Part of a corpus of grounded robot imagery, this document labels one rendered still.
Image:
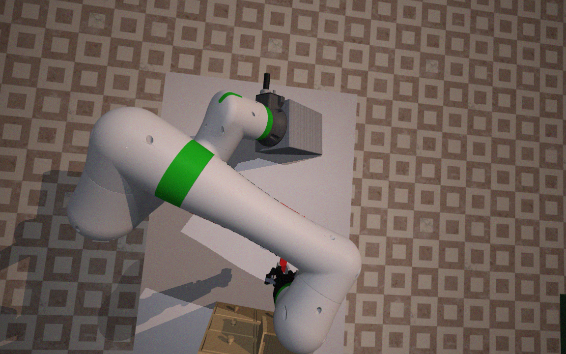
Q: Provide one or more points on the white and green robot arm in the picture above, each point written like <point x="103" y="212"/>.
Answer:
<point x="136" y="161"/>

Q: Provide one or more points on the small wooden chest of drawers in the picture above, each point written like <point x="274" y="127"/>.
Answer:
<point x="207" y="330"/>

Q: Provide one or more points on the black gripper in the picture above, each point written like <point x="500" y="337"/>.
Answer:
<point x="279" y="274"/>

